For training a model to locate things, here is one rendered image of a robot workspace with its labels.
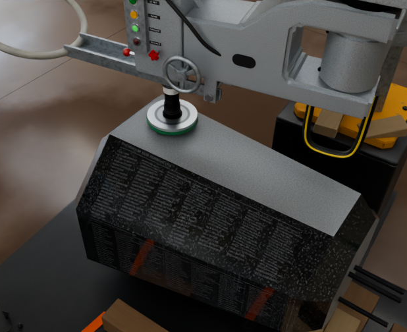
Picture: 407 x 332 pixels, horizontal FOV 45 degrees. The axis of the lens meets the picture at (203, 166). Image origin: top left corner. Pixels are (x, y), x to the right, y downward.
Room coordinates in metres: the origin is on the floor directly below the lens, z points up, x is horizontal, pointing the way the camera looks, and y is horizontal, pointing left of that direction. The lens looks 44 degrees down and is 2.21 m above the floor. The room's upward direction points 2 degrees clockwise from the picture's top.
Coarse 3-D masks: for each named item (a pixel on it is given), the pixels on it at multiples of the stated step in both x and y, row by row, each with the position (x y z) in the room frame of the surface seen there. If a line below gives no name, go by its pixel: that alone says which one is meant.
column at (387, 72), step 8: (392, 48) 1.90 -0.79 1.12; (400, 48) 1.90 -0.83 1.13; (392, 56) 1.90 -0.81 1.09; (384, 64) 1.90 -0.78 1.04; (392, 64) 1.90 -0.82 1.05; (384, 72) 1.90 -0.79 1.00; (392, 72) 1.90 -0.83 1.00; (384, 80) 1.90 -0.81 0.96; (384, 88) 1.90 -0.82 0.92; (384, 96) 1.90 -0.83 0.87
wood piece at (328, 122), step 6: (324, 114) 1.81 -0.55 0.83; (330, 114) 1.81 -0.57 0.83; (336, 114) 1.81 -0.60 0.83; (342, 114) 1.81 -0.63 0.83; (318, 120) 1.76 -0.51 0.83; (324, 120) 1.76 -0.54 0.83; (330, 120) 1.77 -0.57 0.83; (336, 120) 1.77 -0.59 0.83; (318, 126) 1.73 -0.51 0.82; (324, 126) 1.72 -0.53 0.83; (330, 126) 1.72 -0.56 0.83; (336, 126) 1.72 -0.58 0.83; (318, 132) 1.73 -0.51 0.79; (324, 132) 1.72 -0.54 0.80; (330, 132) 1.71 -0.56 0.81; (336, 132) 1.70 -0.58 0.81
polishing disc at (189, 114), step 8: (160, 104) 1.72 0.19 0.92; (184, 104) 1.73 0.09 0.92; (152, 112) 1.66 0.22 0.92; (160, 112) 1.66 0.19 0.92; (184, 112) 1.67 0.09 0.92; (192, 112) 1.67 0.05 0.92; (152, 120) 1.61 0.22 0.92; (160, 120) 1.61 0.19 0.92; (168, 120) 1.61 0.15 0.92; (176, 120) 1.61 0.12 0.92; (184, 120) 1.62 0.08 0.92; (192, 120) 1.62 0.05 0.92; (160, 128) 1.56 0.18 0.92; (168, 128) 1.56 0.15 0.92; (176, 128) 1.56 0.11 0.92; (184, 128) 1.57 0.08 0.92
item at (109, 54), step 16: (80, 32) 1.88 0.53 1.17; (80, 48) 1.83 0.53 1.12; (96, 48) 1.83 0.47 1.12; (112, 48) 1.82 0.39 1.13; (96, 64) 1.72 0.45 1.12; (112, 64) 1.69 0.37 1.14; (128, 64) 1.66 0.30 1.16; (160, 80) 1.61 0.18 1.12; (192, 80) 1.57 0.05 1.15; (208, 96) 1.49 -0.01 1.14
